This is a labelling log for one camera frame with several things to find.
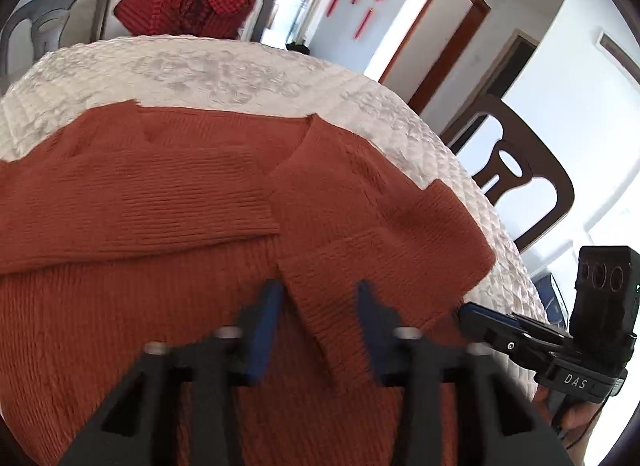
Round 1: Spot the brown wooden door frame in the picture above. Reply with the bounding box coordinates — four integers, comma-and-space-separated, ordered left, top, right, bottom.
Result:
378, 0, 491, 117

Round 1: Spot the brown wooden chair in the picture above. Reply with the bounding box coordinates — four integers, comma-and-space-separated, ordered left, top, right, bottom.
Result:
440, 94, 576, 254

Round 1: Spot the rust orange knit sweater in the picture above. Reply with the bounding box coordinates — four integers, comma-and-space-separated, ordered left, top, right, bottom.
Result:
0, 102, 497, 466

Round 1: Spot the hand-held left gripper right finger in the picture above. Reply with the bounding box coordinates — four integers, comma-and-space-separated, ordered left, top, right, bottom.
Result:
356, 279, 577, 466

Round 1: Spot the cream quilted table cover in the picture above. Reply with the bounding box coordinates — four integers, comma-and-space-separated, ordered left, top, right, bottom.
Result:
0, 34, 551, 412

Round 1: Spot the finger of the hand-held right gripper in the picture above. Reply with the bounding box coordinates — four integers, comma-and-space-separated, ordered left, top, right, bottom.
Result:
461, 318, 561, 372
457, 302, 573, 341

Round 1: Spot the person's right hand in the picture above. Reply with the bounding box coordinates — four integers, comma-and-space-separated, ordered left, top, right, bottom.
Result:
534, 386, 608, 452

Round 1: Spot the dark chair holding garment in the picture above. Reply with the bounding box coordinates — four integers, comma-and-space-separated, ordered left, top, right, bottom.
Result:
250, 0, 278, 42

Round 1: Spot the grey plastic chair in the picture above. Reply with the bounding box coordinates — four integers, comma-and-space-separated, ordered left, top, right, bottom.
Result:
0, 0, 111, 96

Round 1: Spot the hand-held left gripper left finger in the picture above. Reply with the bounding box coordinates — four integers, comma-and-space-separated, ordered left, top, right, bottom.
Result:
57, 278, 286, 466

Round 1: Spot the blue container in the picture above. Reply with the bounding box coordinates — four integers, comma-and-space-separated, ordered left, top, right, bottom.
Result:
531, 271, 569, 327

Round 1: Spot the dark framed doorway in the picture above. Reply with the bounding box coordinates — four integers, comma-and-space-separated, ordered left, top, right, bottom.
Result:
492, 30, 541, 102

